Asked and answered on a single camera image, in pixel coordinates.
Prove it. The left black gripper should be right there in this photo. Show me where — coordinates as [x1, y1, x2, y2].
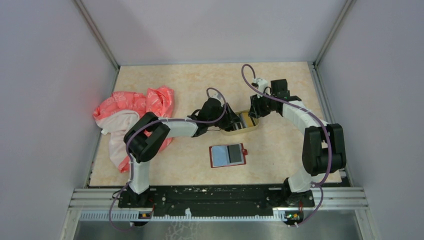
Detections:
[208, 102, 243, 130]

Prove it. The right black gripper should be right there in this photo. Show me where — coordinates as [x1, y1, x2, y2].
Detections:
[248, 91, 277, 119]

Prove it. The beige oval tray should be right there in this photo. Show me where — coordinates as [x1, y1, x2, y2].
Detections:
[220, 110, 260, 136]

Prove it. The gold credit card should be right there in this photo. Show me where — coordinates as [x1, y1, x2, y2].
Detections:
[239, 112, 256, 128]

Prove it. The red card holder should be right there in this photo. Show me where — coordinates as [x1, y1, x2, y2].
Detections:
[209, 143, 248, 169]

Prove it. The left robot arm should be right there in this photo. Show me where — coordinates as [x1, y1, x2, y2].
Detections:
[123, 97, 241, 207]

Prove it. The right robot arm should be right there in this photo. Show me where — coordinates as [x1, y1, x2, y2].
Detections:
[248, 78, 347, 206]

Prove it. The pink white cloth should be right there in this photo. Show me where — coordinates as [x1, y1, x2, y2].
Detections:
[92, 85, 175, 173]

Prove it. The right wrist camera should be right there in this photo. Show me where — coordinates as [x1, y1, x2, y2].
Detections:
[252, 77, 268, 93]

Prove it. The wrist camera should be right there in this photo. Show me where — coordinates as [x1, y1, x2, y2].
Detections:
[211, 93, 222, 101]
[252, 77, 268, 93]

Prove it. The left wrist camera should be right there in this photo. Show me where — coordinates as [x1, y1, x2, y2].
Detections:
[211, 93, 222, 101]

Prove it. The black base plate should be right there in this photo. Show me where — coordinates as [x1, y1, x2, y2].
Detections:
[118, 183, 315, 217]

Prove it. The aluminium frame rail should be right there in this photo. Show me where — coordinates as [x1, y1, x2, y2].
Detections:
[69, 184, 369, 223]

